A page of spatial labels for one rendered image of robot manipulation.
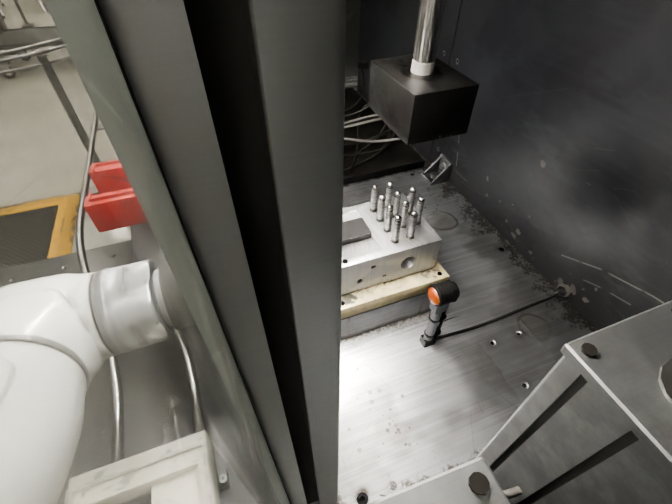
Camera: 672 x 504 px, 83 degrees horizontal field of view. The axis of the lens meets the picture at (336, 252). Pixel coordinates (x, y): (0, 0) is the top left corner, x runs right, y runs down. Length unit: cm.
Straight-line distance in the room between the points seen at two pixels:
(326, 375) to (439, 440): 30
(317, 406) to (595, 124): 45
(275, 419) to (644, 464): 17
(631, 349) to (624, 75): 33
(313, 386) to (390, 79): 27
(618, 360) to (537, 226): 39
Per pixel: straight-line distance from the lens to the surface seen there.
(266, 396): 17
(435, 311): 44
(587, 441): 26
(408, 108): 34
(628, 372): 24
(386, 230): 45
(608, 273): 56
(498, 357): 52
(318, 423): 21
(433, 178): 76
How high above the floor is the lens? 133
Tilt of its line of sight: 46 degrees down
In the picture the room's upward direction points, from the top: straight up
